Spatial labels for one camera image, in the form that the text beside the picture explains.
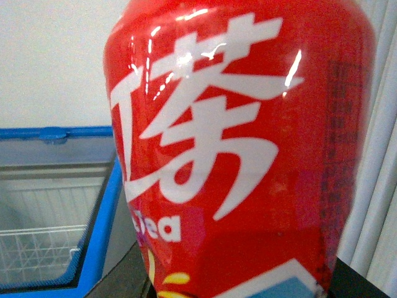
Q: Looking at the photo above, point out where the white blue chest freezer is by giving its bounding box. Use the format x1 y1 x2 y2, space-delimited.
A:
1 126 134 297

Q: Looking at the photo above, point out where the red iced tea bottle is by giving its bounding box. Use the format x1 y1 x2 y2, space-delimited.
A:
104 1 375 297

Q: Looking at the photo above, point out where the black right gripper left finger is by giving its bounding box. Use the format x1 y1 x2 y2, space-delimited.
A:
85 242 152 298

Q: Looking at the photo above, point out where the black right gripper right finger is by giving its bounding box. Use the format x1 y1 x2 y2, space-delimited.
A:
328 258 393 297

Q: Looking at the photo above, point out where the white wire freezer basket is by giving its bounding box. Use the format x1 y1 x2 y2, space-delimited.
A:
1 225 86 290

